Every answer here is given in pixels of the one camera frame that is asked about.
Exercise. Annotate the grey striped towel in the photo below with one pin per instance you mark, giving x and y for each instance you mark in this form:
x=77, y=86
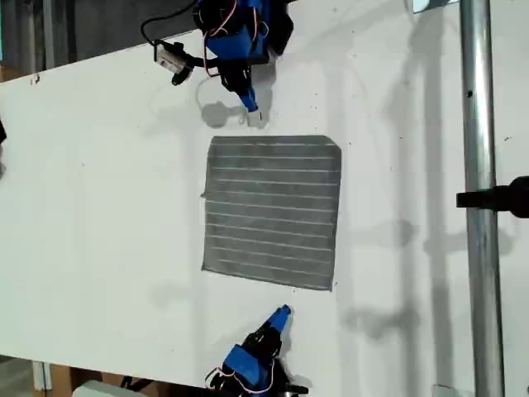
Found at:
x=273, y=207

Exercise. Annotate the white plastic container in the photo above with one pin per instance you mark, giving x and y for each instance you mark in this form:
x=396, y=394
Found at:
x=99, y=390

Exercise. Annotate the shiny metal plate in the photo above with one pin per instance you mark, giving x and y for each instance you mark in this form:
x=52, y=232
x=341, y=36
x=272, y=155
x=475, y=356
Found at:
x=425, y=4

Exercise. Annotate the large brown cardboard box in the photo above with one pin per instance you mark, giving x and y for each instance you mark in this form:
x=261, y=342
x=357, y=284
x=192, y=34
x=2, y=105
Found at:
x=62, y=378

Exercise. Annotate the black object at table edge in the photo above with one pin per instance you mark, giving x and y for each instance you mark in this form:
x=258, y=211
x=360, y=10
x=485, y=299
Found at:
x=2, y=131

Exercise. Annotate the black clamp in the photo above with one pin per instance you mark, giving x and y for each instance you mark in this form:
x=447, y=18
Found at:
x=496, y=198

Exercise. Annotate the camera black stalk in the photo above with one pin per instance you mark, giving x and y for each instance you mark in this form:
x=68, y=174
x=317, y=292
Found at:
x=194, y=64

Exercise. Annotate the grey metal frame bar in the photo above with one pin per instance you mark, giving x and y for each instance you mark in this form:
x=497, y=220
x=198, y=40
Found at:
x=48, y=33

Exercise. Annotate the white metal bracket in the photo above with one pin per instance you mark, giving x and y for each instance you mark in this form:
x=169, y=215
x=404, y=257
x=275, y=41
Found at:
x=41, y=374

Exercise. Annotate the steel post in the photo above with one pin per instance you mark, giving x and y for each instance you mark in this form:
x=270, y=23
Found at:
x=479, y=124

